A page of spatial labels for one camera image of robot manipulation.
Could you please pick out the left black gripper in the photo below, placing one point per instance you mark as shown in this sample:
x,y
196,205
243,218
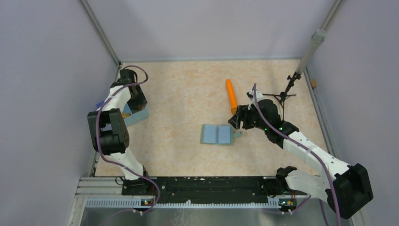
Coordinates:
x,y
142,100

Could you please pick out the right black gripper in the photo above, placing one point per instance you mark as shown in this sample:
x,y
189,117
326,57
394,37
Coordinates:
x,y
242,114

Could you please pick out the green card holder wallet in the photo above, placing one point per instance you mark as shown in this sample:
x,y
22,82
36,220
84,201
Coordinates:
x,y
219,134

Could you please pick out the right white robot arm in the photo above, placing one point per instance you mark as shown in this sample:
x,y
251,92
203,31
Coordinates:
x,y
345,188

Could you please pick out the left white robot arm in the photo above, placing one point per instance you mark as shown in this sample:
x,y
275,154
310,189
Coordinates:
x,y
113,143

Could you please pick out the blue three-compartment organizer box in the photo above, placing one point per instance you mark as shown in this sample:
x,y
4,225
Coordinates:
x,y
118,112

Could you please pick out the orange cylinder tube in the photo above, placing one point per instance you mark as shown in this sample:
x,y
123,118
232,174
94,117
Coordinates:
x,y
231,96

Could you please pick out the black tripod stand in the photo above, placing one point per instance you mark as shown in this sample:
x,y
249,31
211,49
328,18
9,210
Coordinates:
x,y
283,96

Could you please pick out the small orange block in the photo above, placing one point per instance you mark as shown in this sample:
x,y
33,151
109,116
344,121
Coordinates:
x,y
313,83

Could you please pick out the grey pole on tripod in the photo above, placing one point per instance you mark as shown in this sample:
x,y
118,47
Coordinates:
x,y
316,40

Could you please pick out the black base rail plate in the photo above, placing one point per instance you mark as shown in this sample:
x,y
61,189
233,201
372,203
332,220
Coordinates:
x,y
209,190

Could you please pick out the white perforated cable tray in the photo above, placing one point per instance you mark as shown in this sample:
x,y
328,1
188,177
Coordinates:
x,y
138,203

